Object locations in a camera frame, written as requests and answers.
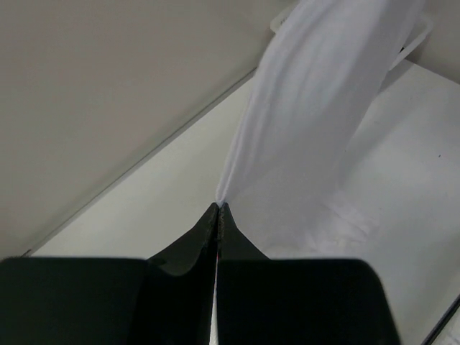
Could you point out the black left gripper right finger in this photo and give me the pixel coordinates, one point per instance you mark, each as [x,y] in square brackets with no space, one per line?
[295,301]

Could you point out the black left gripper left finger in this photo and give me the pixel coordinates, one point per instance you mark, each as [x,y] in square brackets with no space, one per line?
[166,299]

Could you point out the white tank top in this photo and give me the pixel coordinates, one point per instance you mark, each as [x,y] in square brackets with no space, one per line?
[314,84]

